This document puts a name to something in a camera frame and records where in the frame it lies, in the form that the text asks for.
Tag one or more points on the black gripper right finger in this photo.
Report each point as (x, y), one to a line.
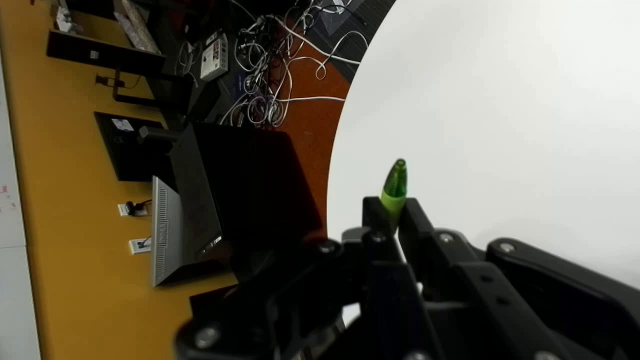
(473, 311)

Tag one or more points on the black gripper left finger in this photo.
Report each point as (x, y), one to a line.
(391, 304)

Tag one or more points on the green pen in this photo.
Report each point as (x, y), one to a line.
(394, 191)

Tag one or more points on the white round table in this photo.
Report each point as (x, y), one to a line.
(515, 119)

